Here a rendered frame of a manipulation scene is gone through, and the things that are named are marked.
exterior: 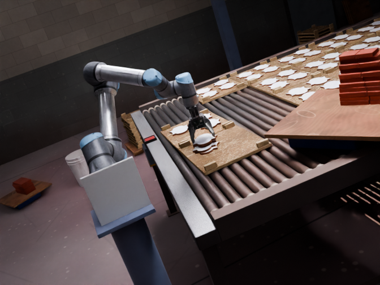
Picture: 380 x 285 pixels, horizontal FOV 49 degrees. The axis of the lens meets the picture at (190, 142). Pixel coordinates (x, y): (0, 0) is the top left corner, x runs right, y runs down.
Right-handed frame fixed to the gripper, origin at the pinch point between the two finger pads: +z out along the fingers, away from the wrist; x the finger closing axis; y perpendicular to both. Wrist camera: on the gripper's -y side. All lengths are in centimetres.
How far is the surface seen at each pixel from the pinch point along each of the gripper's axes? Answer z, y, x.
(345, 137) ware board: -6, 57, 52
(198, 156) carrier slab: 4.3, 9.8, -4.8
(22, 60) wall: -46, -470, -258
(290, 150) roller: 6.1, 29.3, 36.5
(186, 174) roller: 6.2, 21.9, -11.5
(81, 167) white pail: 73, -232, -153
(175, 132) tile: 3.1, -35.6, -16.9
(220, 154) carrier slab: 4.3, 14.5, 6.0
